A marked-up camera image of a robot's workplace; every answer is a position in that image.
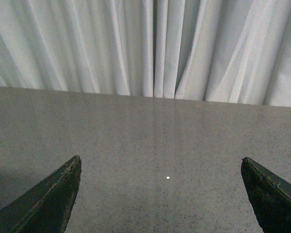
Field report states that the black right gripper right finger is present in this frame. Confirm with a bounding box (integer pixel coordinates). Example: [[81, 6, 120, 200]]
[[241, 157, 291, 233]]

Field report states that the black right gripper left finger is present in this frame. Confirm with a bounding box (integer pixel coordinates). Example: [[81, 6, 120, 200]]
[[0, 155, 81, 233]]

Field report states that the white pleated curtain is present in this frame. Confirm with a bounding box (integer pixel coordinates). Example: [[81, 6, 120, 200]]
[[0, 0, 291, 107]]

